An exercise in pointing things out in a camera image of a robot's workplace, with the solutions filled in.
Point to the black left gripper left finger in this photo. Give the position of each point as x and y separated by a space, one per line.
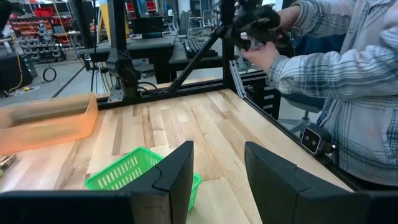
93 207

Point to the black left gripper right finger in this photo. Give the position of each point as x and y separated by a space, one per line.
311 205

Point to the green plastic basket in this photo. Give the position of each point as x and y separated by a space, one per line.
124 168

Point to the orange translucent bin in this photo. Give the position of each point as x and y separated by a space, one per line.
46 130

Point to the small tan tool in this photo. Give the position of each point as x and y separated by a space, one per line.
7 161

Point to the office chair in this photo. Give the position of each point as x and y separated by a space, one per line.
306 107

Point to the person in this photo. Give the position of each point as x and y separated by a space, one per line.
357 93

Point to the silver aluminium bar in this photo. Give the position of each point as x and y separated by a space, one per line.
237 79

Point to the person's hand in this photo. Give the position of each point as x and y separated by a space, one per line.
289 17
259 56

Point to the dark grey desk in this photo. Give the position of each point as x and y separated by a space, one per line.
140 46

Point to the shelf with red bins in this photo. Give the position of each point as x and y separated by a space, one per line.
37 34

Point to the black desktop computer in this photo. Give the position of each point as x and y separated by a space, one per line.
147 25

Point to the black keyboard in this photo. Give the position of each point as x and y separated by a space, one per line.
197 46

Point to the small black stereo camera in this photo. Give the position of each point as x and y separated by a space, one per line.
315 140

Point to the black aluminium rig frame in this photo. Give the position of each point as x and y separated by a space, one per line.
118 25

